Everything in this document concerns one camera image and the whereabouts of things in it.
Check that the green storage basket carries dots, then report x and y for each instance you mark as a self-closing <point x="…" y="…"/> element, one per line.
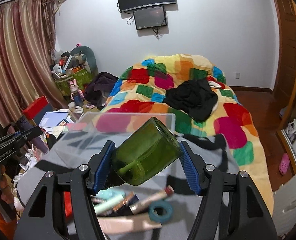
<point x="82" y="77"/>

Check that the pink striped curtain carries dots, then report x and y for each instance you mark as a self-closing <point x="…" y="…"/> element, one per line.
<point x="27" y="40"/>

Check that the white notebook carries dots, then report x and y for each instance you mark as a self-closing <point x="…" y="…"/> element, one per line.
<point x="52" y="119"/>

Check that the pink red-capped tube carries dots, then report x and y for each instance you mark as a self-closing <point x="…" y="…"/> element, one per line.
<point x="142" y="205"/>

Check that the red box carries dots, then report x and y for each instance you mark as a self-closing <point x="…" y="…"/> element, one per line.
<point x="35" y="107"/>

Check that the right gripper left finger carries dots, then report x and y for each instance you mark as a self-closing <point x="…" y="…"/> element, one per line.
<point x="44" y="214"/>

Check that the pink slipper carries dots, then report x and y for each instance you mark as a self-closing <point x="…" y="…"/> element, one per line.
<point x="284" y="164"/>

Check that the pink rabbit toy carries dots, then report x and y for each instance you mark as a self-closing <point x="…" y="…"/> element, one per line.
<point x="76" y="94"/>

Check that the small wall monitor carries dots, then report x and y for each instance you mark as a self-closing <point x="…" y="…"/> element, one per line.
<point x="151" y="17"/>

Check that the mint green tube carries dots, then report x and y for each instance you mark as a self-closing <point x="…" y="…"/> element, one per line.
<point x="108" y="204"/>

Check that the black clothing on bed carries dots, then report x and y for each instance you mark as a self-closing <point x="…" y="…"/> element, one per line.
<point x="193" y="97"/>

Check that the large pink cosmetic tube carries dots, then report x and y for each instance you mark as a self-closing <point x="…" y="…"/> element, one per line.
<point x="127" y="224"/>

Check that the grey neck pillow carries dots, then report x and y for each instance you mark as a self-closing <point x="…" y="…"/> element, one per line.
<point x="89" y="55"/>

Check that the teal tape roll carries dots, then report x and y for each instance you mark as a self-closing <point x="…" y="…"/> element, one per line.
<point x="160" y="211"/>

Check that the dark purple clothing pile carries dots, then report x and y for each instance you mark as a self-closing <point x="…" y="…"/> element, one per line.
<point x="99" y="89"/>

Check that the red pouch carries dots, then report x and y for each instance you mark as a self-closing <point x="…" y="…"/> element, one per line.
<point x="68" y="206"/>

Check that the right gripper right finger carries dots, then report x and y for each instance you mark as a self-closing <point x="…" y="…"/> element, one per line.
<point x="249" y="215"/>

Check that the grey black blanket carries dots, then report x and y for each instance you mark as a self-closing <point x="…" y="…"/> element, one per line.
<point x="214" y="150"/>

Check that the green glass jar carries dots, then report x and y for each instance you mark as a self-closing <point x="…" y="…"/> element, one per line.
<point x="149" y="150"/>

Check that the colourful patchwork duvet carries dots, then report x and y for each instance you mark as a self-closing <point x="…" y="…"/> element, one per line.
<point x="142" y="87"/>

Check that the clear plastic storage box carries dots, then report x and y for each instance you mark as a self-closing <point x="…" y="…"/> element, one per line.
<point x="123" y="127"/>

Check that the wooden shelf unit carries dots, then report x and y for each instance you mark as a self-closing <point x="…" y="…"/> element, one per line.
<point x="285" y="84"/>

